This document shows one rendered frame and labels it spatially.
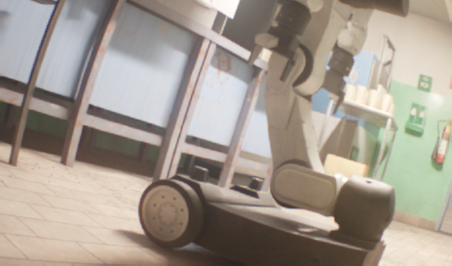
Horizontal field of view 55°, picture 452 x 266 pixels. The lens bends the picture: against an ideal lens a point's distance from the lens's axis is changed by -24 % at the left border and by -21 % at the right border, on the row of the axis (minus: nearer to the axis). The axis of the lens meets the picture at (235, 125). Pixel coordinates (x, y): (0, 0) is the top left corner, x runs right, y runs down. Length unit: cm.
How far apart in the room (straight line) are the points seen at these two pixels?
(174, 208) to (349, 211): 48
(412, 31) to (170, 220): 501
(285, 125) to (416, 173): 428
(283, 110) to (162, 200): 43
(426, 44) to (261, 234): 490
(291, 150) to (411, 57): 459
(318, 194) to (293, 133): 21
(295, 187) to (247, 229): 19
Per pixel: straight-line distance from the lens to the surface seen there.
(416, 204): 573
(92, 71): 227
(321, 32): 160
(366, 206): 143
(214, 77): 307
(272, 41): 138
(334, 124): 505
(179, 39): 276
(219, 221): 143
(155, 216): 150
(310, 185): 146
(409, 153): 580
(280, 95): 155
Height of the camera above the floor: 35
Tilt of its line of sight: 1 degrees up
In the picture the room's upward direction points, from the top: 18 degrees clockwise
